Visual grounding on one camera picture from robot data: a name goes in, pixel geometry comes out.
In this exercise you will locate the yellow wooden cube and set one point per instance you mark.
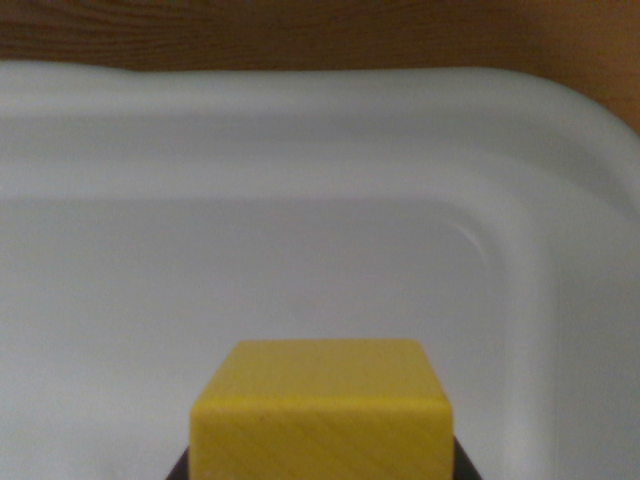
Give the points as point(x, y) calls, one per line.
point(322, 415)

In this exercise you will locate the white plastic bin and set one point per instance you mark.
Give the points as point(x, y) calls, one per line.
point(250, 200)

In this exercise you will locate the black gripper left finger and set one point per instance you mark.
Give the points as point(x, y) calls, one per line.
point(181, 469)

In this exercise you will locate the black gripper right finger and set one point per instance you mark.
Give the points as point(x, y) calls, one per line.
point(464, 465)

